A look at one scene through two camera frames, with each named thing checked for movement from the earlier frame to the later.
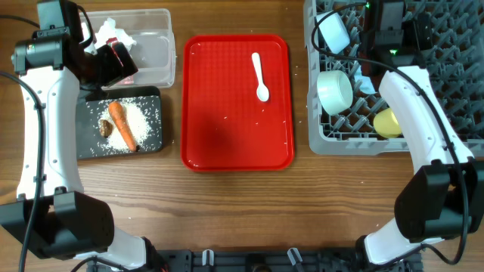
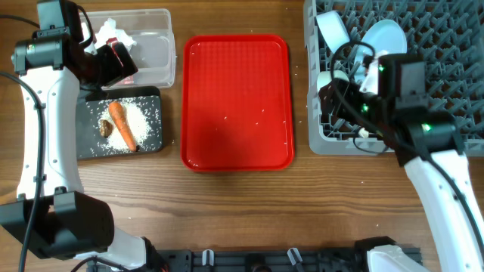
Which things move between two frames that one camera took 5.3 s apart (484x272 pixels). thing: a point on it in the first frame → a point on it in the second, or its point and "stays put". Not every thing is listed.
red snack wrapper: (128, 80) stays put
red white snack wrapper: (106, 31) stays put
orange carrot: (119, 112) stays put
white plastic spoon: (262, 91) → (364, 132)
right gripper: (367, 59) → (332, 104)
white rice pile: (138, 122) stays put
